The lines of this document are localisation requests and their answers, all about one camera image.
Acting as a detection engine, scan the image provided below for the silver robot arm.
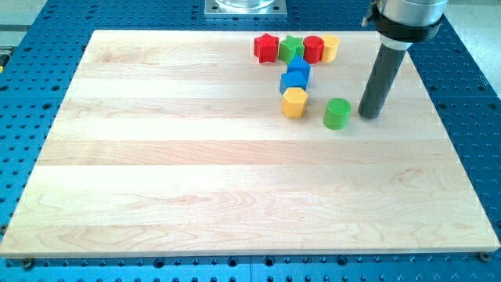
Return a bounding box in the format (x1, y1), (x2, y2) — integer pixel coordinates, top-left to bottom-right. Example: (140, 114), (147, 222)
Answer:
(361, 0), (449, 51)

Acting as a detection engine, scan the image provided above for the blue triangle block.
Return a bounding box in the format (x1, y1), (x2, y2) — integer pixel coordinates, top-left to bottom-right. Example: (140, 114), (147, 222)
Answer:
(279, 71), (307, 94)

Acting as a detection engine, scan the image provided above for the yellow hexagon block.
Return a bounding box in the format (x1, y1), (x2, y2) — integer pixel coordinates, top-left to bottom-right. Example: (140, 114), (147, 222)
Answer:
(281, 87), (308, 118)

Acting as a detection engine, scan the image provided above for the light wooden board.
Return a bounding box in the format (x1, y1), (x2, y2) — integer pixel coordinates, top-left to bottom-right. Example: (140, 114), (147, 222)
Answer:
(1, 30), (500, 259)

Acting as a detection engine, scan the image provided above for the blue cube block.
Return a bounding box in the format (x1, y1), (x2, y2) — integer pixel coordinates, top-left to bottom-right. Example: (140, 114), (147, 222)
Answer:
(287, 56), (311, 82)

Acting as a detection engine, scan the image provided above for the green cylinder block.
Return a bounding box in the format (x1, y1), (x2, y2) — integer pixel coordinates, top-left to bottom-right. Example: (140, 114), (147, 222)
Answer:
(323, 98), (351, 130)

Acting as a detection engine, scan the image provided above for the red star block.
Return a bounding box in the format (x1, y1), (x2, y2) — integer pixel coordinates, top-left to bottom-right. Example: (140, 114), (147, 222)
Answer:
(254, 33), (279, 63)

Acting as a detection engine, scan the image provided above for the green star block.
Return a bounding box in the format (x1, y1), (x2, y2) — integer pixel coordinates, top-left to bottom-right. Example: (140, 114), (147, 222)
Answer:
(278, 35), (305, 63)

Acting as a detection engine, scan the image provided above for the red cylinder block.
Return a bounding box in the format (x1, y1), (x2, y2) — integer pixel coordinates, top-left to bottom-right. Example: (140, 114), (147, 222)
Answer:
(303, 35), (324, 63)

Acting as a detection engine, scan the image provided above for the yellow cylinder block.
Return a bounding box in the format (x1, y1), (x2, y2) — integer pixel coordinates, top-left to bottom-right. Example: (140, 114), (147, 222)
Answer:
(321, 34), (340, 63)

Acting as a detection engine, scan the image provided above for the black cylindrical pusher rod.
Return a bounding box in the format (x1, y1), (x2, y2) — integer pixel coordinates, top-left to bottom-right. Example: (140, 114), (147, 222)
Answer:
(358, 44), (406, 119)

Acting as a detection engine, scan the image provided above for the left board clamp screw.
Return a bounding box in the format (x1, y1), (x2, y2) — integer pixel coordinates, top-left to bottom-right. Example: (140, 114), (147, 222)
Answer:
(21, 258), (34, 270)

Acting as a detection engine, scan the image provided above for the board clamp screw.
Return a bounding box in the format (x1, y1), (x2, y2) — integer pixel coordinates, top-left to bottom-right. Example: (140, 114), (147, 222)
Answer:
(21, 258), (34, 270)
(478, 251), (492, 262)

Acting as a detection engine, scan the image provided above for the right board clamp screw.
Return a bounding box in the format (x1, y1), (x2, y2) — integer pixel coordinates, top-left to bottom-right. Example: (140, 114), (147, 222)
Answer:
(478, 251), (492, 262)

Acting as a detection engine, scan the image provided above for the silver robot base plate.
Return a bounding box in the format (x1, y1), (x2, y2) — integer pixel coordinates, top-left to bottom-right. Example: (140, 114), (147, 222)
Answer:
(204, 0), (287, 18)

